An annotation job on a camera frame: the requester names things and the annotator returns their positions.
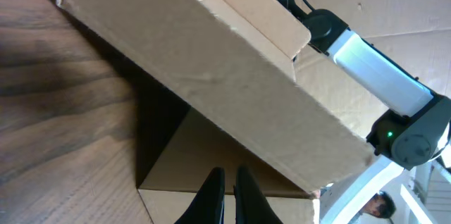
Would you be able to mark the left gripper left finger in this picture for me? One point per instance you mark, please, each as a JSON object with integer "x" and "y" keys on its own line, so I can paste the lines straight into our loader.
{"x": 207, "y": 207}

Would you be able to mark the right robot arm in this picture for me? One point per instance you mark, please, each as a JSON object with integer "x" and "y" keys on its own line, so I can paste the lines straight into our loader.
{"x": 413, "y": 131}

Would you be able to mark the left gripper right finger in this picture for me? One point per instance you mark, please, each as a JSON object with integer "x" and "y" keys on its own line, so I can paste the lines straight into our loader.
{"x": 251, "y": 206}

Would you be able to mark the cardboard box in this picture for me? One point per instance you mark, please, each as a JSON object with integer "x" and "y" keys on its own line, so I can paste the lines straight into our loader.
{"x": 231, "y": 62}

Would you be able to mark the person's head with dark hair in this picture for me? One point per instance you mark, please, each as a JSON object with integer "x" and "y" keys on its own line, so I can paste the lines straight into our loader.
{"x": 381, "y": 205}

